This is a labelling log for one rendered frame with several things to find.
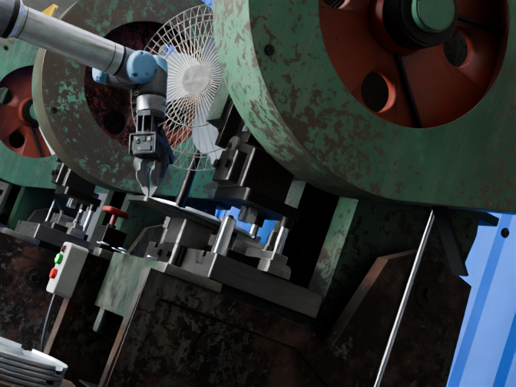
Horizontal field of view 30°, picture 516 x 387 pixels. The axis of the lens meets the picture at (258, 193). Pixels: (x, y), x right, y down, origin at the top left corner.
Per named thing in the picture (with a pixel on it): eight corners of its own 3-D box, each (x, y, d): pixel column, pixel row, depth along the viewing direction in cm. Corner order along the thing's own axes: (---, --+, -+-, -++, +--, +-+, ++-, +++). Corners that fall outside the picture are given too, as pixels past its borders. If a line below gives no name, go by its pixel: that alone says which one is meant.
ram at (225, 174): (226, 179, 232) (266, 67, 237) (202, 179, 246) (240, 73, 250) (285, 205, 239) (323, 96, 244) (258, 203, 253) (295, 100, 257)
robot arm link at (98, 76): (108, 48, 234) (150, 58, 240) (93, 53, 244) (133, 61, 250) (104, 81, 234) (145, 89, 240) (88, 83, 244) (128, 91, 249)
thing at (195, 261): (207, 277, 214) (216, 252, 215) (140, 262, 255) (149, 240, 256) (316, 319, 227) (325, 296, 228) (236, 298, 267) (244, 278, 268)
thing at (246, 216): (243, 219, 240) (248, 206, 241) (235, 219, 244) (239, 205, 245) (253, 224, 241) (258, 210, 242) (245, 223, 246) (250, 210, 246)
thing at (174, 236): (126, 248, 222) (147, 193, 224) (108, 244, 235) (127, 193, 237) (219, 283, 232) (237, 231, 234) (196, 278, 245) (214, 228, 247)
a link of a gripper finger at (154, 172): (142, 193, 238) (143, 157, 240) (150, 198, 243) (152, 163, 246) (153, 192, 237) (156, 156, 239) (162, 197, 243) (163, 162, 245)
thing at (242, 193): (240, 208, 231) (248, 187, 232) (208, 206, 249) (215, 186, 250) (296, 232, 238) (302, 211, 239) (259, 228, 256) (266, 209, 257)
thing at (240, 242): (231, 250, 233) (237, 233, 234) (207, 246, 247) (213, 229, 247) (262, 262, 237) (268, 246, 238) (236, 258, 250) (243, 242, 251)
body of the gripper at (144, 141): (127, 156, 239) (129, 110, 242) (139, 165, 247) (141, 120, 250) (156, 154, 238) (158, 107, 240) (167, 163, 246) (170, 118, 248)
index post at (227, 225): (214, 253, 219) (228, 213, 220) (209, 252, 221) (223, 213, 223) (224, 256, 220) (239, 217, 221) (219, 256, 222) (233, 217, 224)
